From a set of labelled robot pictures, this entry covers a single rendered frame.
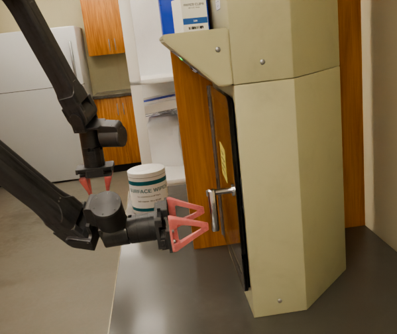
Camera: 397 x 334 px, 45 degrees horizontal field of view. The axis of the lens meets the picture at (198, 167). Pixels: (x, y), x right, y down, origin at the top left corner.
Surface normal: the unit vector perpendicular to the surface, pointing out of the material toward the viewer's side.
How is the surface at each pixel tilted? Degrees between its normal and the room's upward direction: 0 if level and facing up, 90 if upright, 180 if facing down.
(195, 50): 90
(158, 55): 93
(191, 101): 90
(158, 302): 0
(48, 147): 90
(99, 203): 36
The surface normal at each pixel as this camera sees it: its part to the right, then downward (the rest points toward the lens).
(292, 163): 0.10, 0.25
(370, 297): -0.11, -0.96
